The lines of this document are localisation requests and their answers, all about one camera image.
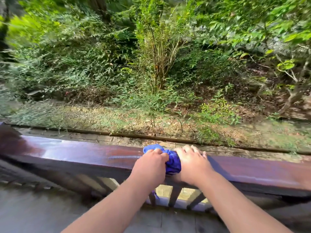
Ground person's right hand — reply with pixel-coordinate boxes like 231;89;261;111
171;145;215;186

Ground person's left hand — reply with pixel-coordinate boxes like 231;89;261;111
130;148;170;188

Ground blue cloth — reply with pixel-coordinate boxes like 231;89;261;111
143;144;182;175

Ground person's left forearm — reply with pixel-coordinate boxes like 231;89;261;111
61;173;158;233

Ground person's right forearm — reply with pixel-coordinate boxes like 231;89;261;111
196;170;293;233

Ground rusty metal edging strip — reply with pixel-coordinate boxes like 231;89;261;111
10;124;311;155

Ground dark red wooden railing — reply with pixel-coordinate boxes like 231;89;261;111
0;123;311;214

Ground tall thin shrub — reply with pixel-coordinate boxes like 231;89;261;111
135;0;192;91

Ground dense green undergrowth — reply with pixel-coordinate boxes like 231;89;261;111
0;0;243;112

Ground leafy tree with branches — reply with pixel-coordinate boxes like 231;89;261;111
197;0;311;115

